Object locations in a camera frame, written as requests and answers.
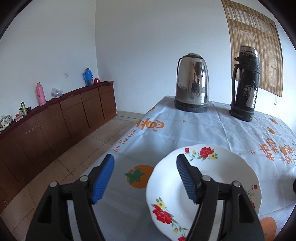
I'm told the red flower white plate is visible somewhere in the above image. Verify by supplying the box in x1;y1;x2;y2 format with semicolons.
146;145;264;240

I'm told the white printed tablecloth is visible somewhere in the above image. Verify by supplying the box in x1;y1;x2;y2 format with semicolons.
90;97;295;240

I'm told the brown wooden sideboard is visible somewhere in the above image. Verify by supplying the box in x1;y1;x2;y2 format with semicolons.
1;81;116;210

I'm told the green cylindrical can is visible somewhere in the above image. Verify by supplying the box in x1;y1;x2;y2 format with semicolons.
21;102;28;115

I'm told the crumpled plastic bag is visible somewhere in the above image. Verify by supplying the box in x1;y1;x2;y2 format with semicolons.
51;88;64;98

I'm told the pink thermos bottle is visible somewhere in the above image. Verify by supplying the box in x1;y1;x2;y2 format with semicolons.
36;82;46;106

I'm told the black worn thermos flask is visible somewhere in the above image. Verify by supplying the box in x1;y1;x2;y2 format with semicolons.
230;45;261;122

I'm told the small red pot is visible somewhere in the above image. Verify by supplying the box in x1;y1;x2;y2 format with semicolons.
94;78;100;84

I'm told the stainless steel electric kettle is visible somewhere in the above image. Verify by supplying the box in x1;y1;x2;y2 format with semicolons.
175;53;209;113

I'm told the blue thermos jug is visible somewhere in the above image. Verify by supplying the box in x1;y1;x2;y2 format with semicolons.
83;68;93;86

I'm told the bamboo window blind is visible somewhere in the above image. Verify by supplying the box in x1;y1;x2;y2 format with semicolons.
222;1;283;97

